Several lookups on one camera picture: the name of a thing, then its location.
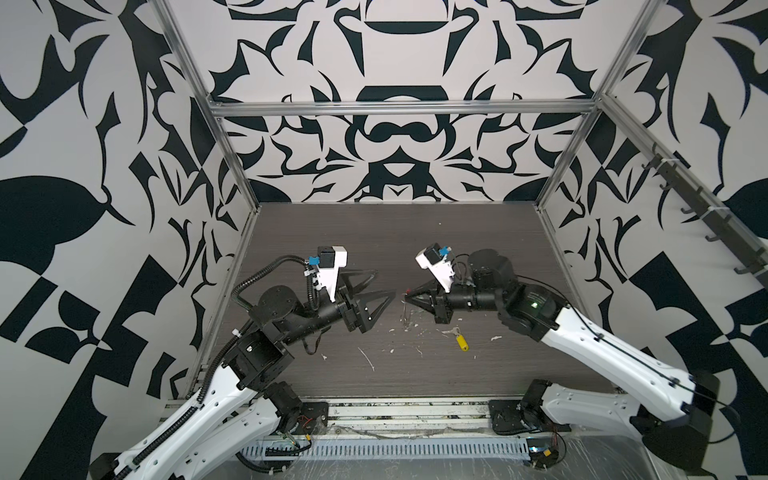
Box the white slotted cable duct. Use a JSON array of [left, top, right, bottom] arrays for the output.
[[241, 437, 530, 462]]

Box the aluminium frame top crossbar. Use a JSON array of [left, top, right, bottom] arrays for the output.
[[209, 99, 596, 118]]

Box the aluminium frame corner post left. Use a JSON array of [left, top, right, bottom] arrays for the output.
[[120, 1, 256, 226]]

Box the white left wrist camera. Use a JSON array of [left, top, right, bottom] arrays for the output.
[[307, 246, 348, 302]]

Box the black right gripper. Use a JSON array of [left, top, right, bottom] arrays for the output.
[[405, 275, 505, 324]]

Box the aluminium frame corner post right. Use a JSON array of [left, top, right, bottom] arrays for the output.
[[535, 0, 666, 211]]

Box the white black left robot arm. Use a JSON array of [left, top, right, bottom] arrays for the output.
[[88, 270, 396, 479]]

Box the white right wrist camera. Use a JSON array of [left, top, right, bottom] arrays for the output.
[[415, 243, 455, 293]]

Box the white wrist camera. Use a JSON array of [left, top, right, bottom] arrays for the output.
[[307, 246, 348, 302], [415, 243, 455, 293]]

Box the green lit circuit board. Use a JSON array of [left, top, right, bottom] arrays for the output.
[[526, 435, 568, 470]]

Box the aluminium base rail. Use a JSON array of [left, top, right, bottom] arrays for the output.
[[239, 392, 625, 439]]

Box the aluminium frame corner post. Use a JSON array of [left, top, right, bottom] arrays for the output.
[[535, 0, 666, 211], [120, 1, 256, 226]]

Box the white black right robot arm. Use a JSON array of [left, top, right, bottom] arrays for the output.
[[405, 244, 720, 473]]

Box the black wall hook rail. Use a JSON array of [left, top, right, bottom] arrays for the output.
[[640, 143, 767, 289]]

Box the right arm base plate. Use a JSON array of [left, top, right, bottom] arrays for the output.
[[488, 399, 553, 435]]

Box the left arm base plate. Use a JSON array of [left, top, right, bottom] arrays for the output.
[[290, 401, 330, 436]]

